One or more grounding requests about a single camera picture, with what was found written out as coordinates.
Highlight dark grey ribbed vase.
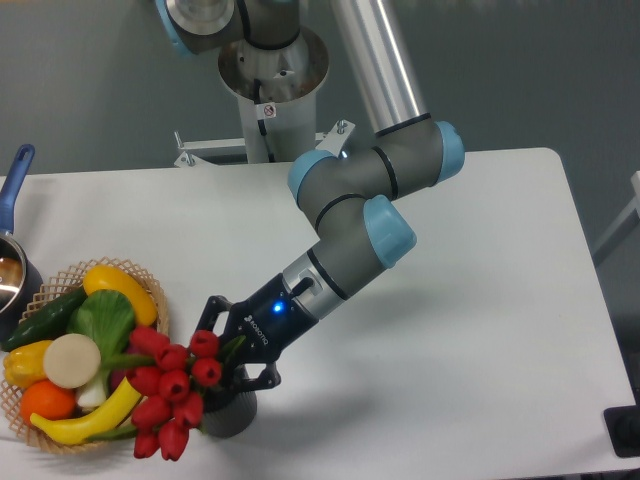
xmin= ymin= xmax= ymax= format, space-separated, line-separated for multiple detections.
xmin=202 ymin=389 xmax=257 ymax=439

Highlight white frame at right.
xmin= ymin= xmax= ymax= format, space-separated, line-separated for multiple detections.
xmin=592 ymin=171 xmax=639 ymax=268

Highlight green cucumber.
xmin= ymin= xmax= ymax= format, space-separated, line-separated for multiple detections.
xmin=1 ymin=288 xmax=87 ymax=352

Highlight yellow banana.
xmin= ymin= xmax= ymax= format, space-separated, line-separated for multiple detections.
xmin=30 ymin=379 xmax=142 ymax=445

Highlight green bok choy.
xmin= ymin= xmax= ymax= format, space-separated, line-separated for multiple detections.
xmin=66 ymin=290 xmax=135 ymax=412

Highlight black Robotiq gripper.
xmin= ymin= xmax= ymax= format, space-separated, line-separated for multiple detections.
xmin=194 ymin=274 xmax=319 ymax=394

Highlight beige round disc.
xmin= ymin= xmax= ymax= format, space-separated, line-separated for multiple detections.
xmin=43 ymin=334 xmax=101 ymax=389

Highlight blue handled saucepan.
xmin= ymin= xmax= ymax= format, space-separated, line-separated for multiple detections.
xmin=1 ymin=144 xmax=42 ymax=342

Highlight woven wicker basket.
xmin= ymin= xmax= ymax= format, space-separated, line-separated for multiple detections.
xmin=1 ymin=257 xmax=169 ymax=455

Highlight orange fruit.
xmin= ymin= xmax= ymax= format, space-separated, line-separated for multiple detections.
xmin=20 ymin=380 xmax=76 ymax=425

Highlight white metal base frame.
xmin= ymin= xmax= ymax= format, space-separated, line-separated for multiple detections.
xmin=173 ymin=119 xmax=356 ymax=168

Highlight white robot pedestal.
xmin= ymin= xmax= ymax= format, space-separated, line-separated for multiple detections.
xmin=218 ymin=27 xmax=329 ymax=163

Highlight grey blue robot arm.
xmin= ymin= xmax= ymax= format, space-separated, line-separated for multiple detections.
xmin=156 ymin=1 xmax=465 ymax=393

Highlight black device at edge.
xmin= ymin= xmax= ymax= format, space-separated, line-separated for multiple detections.
xmin=603 ymin=405 xmax=639 ymax=458

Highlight red tulip bouquet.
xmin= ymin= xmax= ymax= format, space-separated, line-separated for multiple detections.
xmin=89 ymin=327 xmax=246 ymax=461

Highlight yellow bell pepper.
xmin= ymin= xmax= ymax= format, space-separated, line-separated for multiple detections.
xmin=3 ymin=340 xmax=53 ymax=389

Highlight yellow squash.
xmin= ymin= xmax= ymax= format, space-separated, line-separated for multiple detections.
xmin=82 ymin=265 xmax=158 ymax=327

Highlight purple eggplant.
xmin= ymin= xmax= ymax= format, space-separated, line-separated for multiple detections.
xmin=109 ymin=351 xmax=130 ymax=393

